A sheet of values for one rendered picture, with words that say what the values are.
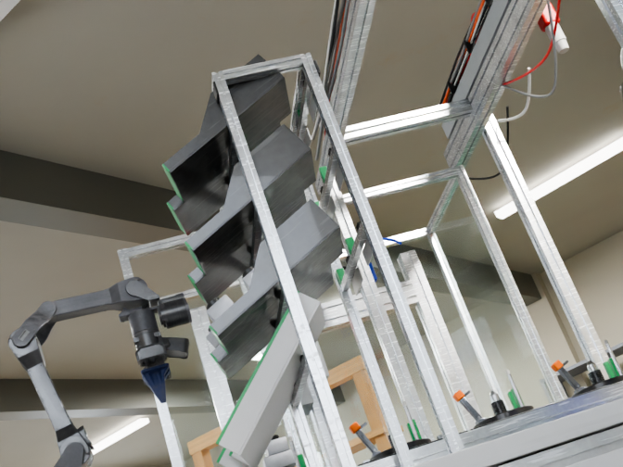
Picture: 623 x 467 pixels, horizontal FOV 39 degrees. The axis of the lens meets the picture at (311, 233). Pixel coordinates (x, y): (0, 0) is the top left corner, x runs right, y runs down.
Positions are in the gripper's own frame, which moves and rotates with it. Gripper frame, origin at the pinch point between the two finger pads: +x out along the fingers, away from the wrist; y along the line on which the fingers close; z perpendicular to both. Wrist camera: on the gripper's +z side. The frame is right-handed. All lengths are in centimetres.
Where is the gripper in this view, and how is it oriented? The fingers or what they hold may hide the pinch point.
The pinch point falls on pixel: (159, 386)
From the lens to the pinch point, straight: 190.5
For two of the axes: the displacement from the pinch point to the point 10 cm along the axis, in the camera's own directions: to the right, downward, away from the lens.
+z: 9.5, -2.4, 2.1
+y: -0.9, 4.3, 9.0
